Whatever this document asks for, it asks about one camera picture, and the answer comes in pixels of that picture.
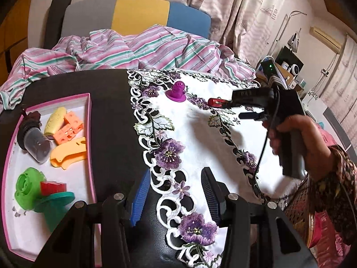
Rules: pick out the beige air conditioner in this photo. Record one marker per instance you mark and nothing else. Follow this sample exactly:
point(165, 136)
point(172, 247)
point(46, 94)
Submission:
point(325, 37)

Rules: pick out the red plastic block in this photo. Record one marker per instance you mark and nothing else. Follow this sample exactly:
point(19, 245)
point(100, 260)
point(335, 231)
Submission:
point(53, 188)

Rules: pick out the green round plastic piece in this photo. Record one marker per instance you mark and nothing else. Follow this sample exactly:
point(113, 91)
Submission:
point(25, 184)

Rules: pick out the pink striped blanket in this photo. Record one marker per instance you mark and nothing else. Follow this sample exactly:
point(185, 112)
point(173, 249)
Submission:
point(139, 50)

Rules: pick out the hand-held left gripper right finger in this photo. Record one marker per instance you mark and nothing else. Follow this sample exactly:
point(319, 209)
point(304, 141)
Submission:
point(209, 195)

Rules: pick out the pink cloth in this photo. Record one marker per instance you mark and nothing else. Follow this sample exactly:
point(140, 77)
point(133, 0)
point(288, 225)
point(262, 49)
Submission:
point(329, 136)

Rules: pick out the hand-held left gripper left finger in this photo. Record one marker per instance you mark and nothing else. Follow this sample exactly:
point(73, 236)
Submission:
point(140, 198)

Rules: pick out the purple plastic stand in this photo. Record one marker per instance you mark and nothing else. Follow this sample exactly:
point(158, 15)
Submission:
point(177, 92)

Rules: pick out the orange plastic block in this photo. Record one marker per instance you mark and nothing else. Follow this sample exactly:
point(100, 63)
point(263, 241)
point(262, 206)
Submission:
point(64, 135)
point(74, 120)

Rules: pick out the yellow-orange curved plastic piece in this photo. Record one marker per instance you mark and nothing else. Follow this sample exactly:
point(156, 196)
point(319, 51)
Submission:
point(69, 150)

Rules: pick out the clear cup with dark lid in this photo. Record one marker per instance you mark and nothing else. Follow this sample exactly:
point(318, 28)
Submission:
point(36, 145)

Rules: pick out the red metallic cylinder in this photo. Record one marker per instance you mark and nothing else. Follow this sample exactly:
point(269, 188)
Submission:
point(216, 102)

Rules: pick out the grey yellow blue headboard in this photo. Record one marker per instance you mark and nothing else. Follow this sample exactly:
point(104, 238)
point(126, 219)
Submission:
point(139, 14)

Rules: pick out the yellow carved egg-shaped shell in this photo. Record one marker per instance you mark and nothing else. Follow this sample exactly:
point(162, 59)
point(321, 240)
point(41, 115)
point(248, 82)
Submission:
point(54, 121)

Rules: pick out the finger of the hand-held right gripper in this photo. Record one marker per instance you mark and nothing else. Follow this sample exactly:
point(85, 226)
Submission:
point(228, 104)
point(251, 115)

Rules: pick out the pink and white tray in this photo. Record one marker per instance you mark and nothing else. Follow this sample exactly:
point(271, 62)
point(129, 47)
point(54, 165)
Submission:
point(81, 178)

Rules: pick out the white embroidered floral tablecloth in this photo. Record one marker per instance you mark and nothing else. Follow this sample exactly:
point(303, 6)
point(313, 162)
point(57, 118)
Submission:
point(195, 134)

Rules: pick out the teal plastic stand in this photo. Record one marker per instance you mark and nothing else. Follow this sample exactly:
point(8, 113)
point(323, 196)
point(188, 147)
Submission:
point(55, 209)

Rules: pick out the wooden cabinet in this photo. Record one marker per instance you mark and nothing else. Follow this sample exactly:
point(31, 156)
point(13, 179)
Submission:
point(14, 33)

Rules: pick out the person's right hand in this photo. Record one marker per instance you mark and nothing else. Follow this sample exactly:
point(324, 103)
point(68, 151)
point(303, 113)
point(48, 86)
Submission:
point(315, 139)

